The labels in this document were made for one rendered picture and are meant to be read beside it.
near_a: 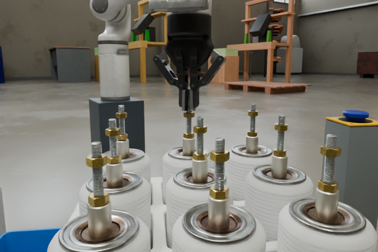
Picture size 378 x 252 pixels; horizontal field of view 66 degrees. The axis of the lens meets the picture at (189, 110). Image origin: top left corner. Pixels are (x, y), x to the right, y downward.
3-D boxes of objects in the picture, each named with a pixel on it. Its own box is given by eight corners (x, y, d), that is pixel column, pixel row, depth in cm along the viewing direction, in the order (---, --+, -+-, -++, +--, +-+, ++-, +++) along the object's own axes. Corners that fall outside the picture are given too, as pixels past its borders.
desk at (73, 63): (80, 79, 806) (79, 49, 794) (92, 81, 680) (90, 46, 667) (50, 79, 769) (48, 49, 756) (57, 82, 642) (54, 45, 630)
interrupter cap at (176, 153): (217, 154, 54) (217, 151, 54) (190, 165, 48) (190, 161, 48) (187, 147, 59) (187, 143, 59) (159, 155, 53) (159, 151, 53)
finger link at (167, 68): (161, 54, 53) (183, 79, 53) (154, 61, 54) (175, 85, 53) (156, 54, 51) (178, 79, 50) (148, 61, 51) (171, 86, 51)
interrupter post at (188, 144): (198, 154, 54) (198, 137, 53) (189, 158, 52) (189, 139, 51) (188, 152, 55) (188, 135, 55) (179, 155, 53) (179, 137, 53)
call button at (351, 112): (337, 121, 53) (338, 109, 53) (357, 120, 54) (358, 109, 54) (351, 125, 50) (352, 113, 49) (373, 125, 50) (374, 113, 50)
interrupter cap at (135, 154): (108, 151, 56) (108, 148, 56) (148, 152, 55) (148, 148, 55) (94, 165, 48) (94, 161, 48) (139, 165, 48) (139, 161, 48)
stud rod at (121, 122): (120, 148, 51) (118, 106, 50) (118, 147, 52) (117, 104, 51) (126, 148, 51) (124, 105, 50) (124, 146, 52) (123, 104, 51)
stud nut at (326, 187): (314, 185, 32) (315, 178, 32) (328, 184, 32) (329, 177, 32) (326, 193, 30) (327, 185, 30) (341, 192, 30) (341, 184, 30)
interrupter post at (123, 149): (118, 156, 53) (117, 138, 53) (131, 156, 53) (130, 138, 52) (114, 160, 51) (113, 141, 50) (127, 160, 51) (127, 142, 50)
